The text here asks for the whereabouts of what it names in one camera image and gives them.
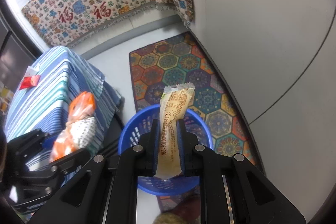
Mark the grey refrigerator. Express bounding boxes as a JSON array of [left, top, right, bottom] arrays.
[[1, 19, 36, 93]]

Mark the orange white snack bag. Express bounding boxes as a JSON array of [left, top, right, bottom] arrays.
[[50, 92, 97, 162]]

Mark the colourful hexagon floor mat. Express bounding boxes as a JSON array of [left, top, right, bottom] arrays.
[[128, 31, 259, 214]]

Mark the blue mesh trash basket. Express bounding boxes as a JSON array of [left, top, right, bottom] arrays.
[[118, 104, 213, 196]]

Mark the red snack packet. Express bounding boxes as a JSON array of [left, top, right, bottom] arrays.
[[19, 75, 40, 90]]

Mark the striped blue tablecloth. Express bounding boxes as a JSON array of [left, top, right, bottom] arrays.
[[4, 46, 121, 171]]

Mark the beige bread wrapper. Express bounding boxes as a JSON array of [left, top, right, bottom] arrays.
[[155, 83, 195, 180]]

